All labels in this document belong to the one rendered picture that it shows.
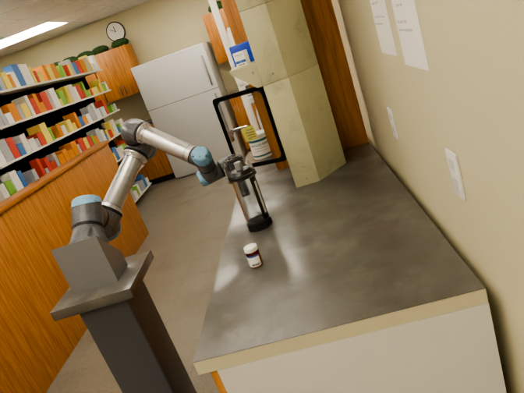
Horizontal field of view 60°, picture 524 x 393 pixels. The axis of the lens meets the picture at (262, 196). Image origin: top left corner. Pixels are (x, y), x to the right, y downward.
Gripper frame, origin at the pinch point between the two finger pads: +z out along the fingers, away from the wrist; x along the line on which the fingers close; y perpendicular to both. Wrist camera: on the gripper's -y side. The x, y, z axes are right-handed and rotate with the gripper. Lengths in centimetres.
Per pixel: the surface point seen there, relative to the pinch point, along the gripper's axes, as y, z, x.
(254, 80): 31.9, -24.4, 20.9
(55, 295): -63, -164, -143
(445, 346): -39, 80, 24
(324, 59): 29, -52, 62
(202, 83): 49, -525, 38
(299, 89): 22.3, -23.5, 37.5
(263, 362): -30, 69, -17
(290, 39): 42, -24, 41
